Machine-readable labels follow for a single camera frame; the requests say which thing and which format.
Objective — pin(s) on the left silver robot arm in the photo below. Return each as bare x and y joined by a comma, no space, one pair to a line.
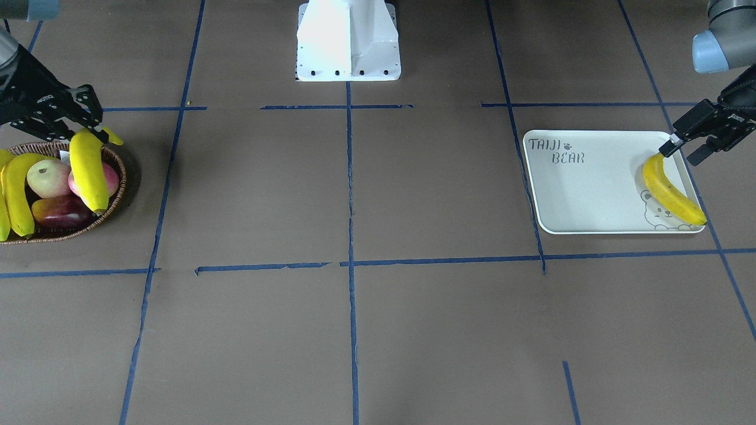
728,43

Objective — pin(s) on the white pillar with base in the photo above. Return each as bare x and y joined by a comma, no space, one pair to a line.
347,41

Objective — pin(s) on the dark red mango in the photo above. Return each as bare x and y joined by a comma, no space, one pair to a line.
63,212

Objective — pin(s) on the yellow banana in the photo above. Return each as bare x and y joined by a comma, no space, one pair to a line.
668,196
85,155
5,217
14,180

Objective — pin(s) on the pale green-red apple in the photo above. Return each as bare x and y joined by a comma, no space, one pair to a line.
49,178

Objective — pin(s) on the red apple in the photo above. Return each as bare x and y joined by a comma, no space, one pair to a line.
111,178

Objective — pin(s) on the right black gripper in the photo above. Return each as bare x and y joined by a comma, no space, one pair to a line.
25,94

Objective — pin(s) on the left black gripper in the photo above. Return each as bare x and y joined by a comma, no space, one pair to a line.
739,112

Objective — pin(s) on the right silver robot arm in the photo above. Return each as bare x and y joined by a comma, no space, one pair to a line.
29,11

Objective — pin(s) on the white bear tray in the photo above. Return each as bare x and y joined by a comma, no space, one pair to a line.
591,182

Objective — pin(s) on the brown wicker basket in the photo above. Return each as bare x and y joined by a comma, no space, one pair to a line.
43,235

